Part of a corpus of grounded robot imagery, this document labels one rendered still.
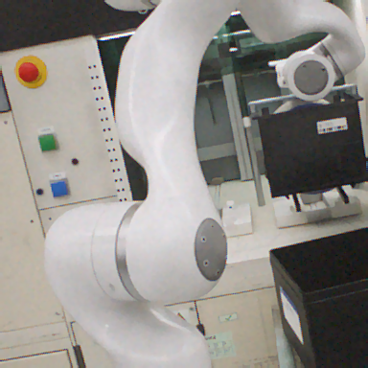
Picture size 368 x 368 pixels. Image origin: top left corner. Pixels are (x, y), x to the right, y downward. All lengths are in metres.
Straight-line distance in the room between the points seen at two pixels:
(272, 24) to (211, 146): 1.26
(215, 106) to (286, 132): 0.92
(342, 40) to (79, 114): 0.58
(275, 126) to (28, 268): 0.63
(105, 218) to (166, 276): 0.11
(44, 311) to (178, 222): 0.94
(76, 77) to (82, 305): 0.77
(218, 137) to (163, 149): 1.61
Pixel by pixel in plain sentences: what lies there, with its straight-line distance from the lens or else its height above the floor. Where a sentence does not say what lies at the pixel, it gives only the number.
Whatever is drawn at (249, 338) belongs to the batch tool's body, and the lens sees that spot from 1.66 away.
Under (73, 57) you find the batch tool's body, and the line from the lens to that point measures 1.56.
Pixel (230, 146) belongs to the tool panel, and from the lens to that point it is 2.43.
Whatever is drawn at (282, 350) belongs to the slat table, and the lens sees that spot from 1.40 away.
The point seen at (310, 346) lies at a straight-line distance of 1.21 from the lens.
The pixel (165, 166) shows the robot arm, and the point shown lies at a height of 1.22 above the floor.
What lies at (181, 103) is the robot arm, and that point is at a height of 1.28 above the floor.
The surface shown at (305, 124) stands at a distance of 1.53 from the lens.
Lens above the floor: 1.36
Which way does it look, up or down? 14 degrees down
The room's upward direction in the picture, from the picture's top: 11 degrees counter-clockwise
